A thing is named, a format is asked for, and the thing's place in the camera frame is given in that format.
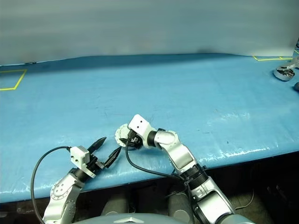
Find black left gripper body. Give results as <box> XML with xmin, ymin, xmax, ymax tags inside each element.
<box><xmin>86</xmin><ymin>153</ymin><xmax>111</xmax><ymax>175</ymax></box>

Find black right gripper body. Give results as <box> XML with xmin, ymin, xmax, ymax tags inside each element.
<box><xmin>127</xmin><ymin>130</ymin><xmax>143</xmax><ymax>151</ymax></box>

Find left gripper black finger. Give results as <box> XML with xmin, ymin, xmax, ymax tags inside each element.
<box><xmin>87</xmin><ymin>137</ymin><xmax>107</xmax><ymax>156</ymax></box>
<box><xmin>104</xmin><ymin>147</ymin><xmax>121</xmax><ymax>168</ymax></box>

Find small white round object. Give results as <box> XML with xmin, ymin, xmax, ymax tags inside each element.
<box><xmin>115</xmin><ymin>125</ymin><xmax>132</xmax><ymax>148</ymax></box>

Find dark rounded shape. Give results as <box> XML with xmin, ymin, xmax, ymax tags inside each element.
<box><xmin>101</xmin><ymin>195</ymin><xmax>129</xmax><ymax>217</ymax></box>

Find grey robot torso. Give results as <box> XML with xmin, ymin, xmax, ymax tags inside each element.
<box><xmin>85</xmin><ymin>211</ymin><xmax>276</xmax><ymax>224</ymax></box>

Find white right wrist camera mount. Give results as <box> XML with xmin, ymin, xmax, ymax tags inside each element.
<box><xmin>127</xmin><ymin>114</ymin><xmax>153</xmax><ymax>148</ymax></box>

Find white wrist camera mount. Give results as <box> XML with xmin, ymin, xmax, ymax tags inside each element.
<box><xmin>127</xmin><ymin>114</ymin><xmax>153</xmax><ymax>148</ymax></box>
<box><xmin>69</xmin><ymin>146</ymin><xmax>98</xmax><ymax>180</ymax></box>

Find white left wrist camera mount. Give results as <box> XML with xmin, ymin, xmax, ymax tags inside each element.
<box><xmin>69</xmin><ymin>146</ymin><xmax>98</xmax><ymax>180</ymax></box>

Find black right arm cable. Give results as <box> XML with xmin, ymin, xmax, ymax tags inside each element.
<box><xmin>125</xmin><ymin>143</ymin><xmax>196</xmax><ymax>224</ymax></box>

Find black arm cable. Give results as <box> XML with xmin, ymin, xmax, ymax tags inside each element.
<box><xmin>30</xmin><ymin>146</ymin><xmax>72</xmax><ymax>222</ymax></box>
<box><xmin>125</xmin><ymin>143</ymin><xmax>196</xmax><ymax>224</ymax></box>

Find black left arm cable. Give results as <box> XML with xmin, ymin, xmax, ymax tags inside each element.
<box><xmin>30</xmin><ymin>146</ymin><xmax>72</xmax><ymax>222</ymax></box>

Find silver motor part with cables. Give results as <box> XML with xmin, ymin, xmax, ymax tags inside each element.
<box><xmin>272</xmin><ymin>63</ymin><xmax>297</xmax><ymax>81</ymax></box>

